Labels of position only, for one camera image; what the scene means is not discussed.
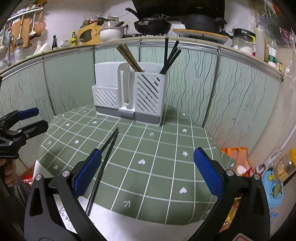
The green glass bottle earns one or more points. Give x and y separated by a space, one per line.
74 40

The yellow plastic bag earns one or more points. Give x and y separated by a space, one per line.
231 215

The glass jar with black lid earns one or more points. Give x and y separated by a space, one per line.
244 44

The metal ladle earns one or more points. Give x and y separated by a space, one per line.
18 42

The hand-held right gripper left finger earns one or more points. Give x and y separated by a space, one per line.
89 171

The black cooking pot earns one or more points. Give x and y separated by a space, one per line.
201 23

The green grid tablecloth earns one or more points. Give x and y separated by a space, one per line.
161 162

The small yellow box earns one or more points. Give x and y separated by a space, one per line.
280 67

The orange plastic bag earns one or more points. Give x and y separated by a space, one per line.
240 154

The dark glass bottle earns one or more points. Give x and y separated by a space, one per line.
54 44

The white bowl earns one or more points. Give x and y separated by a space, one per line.
111 34

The white dishes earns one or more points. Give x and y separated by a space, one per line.
42 48

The blue plastic container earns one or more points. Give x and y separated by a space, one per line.
275 197

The pink ladle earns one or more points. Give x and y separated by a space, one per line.
38 26

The black wok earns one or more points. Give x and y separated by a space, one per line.
151 25

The metal clamp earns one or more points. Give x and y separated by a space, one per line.
268 160

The green-label jar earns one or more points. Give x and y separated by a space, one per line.
272 55

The round wooden board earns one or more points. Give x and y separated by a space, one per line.
198 32

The red patterned packet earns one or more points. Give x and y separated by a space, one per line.
29 179

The wooden cutting board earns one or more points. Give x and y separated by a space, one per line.
26 30

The person's left hand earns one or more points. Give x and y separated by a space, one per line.
9 172

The wooden chopstick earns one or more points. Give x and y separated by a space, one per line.
134 58
130 58
126 58

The yellow toaster oven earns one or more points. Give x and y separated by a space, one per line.
87 34

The white slotted utensil holder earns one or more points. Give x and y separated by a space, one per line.
148 92

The black range hood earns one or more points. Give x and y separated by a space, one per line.
180 7

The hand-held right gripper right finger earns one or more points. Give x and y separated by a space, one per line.
208 173

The clear jar with yellow lid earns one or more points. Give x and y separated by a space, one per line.
283 166

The dark sauce bottle red cap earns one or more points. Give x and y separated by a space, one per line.
249 172

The white squeeze bottle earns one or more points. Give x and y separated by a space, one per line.
260 44

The white cloth with writing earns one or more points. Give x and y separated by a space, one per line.
138 231

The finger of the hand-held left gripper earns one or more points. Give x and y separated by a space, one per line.
34 128
29 113

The white pipe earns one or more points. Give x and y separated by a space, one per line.
288 141

